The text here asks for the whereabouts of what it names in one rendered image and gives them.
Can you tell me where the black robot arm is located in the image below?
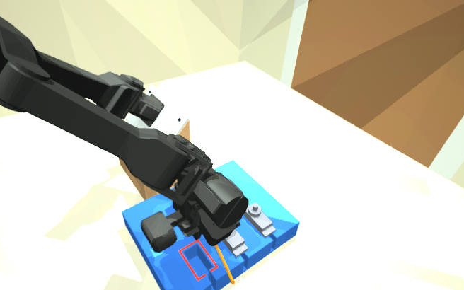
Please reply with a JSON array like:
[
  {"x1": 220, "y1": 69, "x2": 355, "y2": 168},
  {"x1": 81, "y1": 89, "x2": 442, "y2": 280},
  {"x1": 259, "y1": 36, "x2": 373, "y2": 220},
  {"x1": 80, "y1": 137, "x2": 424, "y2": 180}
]
[{"x1": 0, "y1": 16, "x2": 249, "y2": 246}]

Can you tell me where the blue rectangular block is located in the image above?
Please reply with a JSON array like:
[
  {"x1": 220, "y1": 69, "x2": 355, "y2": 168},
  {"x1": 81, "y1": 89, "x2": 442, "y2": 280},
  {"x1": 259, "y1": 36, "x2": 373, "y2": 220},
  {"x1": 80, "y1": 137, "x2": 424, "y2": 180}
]
[{"x1": 121, "y1": 160, "x2": 300, "y2": 290}]

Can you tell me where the black micro servo with yellow cable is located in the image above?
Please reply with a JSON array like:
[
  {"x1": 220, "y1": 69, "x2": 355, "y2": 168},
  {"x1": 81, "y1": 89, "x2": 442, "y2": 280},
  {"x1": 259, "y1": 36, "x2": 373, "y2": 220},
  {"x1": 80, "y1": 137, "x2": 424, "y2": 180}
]
[{"x1": 173, "y1": 201, "x2": 235, "y2": 284}]

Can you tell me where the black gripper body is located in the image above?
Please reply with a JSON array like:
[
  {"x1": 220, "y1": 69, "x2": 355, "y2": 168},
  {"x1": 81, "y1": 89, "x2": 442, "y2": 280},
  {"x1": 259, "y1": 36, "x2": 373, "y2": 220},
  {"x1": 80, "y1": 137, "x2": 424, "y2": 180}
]
[{"x1": 141, "y1": 198, "x2": 198, "y2": 253}]

